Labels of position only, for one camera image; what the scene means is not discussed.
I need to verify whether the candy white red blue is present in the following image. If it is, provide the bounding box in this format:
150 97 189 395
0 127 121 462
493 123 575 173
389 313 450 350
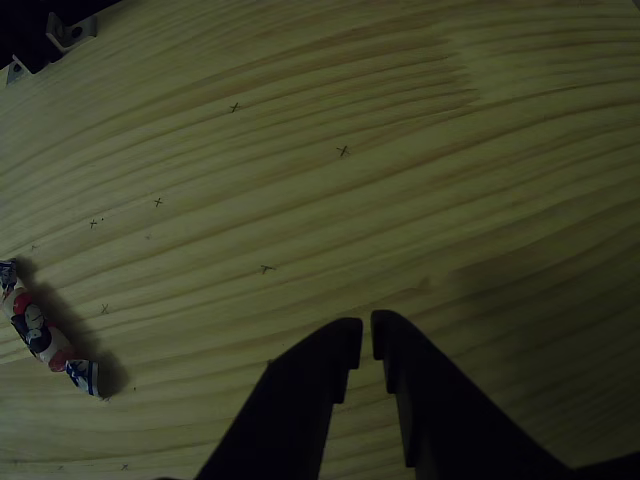
0 258 101 399

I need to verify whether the metal corner bracket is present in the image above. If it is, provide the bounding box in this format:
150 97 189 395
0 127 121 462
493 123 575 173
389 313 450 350
45 12 99 52
5 54 32 87

